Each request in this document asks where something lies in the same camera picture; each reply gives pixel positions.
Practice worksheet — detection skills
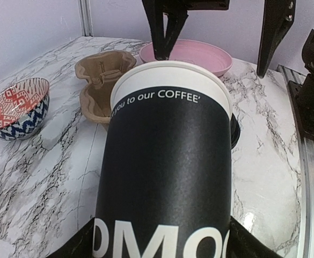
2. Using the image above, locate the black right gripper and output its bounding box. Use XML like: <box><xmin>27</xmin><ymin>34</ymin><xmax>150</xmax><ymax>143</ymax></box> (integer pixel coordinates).
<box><xmin>142</xmin><ymin>0</ymin><xmax>296</xmax><ymax>78</ymax></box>

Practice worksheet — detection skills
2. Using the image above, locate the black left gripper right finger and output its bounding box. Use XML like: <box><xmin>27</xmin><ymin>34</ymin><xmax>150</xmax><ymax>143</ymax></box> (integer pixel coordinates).
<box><xmin>226</xmin><ymin>219</ymin><xmax>280</xmax><ymax>258</ymax></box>

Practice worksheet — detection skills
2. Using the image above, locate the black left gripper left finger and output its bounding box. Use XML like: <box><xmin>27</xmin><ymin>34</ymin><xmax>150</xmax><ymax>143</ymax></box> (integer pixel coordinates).
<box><xmin>47</xmin><ymin>218</ymin><xmax>94</xmax><ymax>258</ymax></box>

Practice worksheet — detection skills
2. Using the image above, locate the black paper coffee cup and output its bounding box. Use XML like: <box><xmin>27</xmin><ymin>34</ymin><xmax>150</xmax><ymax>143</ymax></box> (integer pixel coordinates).
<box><xmin>92</xmin><ymin>61</ymin><xmax>232</xmax><ymax>257</ymax></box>

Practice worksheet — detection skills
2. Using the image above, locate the black plastic cup lid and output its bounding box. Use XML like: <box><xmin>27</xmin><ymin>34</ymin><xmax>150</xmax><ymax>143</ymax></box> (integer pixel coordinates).
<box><xmin>230</xmin><ymin>114</ymin><xmax>240</xmax><ymax>149</ymax></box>

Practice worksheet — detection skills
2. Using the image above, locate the pink round plate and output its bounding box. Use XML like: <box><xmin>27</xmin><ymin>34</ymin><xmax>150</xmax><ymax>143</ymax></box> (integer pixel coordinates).
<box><xmin>139</xmin><ymin>39</ymin><xmax>233</xmax><ymax>78</ymax></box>

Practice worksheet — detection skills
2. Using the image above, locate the brown cardboard cup carrier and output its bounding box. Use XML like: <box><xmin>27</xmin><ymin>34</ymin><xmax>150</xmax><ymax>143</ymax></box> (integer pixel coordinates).
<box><xmin>75</xmin><ymin>51</ymin><xmax>137</xmax><ymax>130</ymax></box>

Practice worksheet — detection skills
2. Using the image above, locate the red patterned ceramic bowl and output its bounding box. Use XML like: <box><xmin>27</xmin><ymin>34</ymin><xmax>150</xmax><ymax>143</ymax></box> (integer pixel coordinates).
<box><xmin>0</xmin><ymin>77</ymin><xmax>50</xmax><ymax>141</ymax></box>

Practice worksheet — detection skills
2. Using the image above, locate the right aluminium frame post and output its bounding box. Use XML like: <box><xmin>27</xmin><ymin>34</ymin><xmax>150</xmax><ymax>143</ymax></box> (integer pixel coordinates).
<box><xmin>78</xmin><ymin>0</ymin><xmax>93</xmax><ymax>37</ymax></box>

